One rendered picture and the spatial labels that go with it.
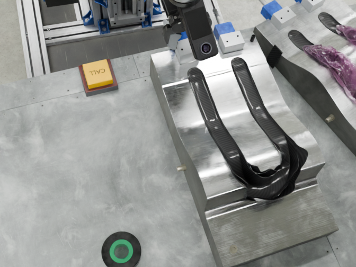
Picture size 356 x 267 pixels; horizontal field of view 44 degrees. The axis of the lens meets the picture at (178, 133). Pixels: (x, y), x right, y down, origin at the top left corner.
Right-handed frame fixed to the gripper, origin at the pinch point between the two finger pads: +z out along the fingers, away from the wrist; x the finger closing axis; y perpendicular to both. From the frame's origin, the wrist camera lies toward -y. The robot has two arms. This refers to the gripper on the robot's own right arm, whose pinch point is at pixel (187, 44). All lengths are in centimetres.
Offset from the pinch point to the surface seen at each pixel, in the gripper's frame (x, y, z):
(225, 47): -8.7, -1.9, 3.4
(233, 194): 1.7, -34.6, -2.8
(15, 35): 59, 73, 98
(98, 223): 30.2, -31.0, 5.5
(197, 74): -0.8, -5.8, 4.8
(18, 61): 60, 59, 96
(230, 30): -12.0, 2.8, 5.7
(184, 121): 5.9, -15.8, 2.6
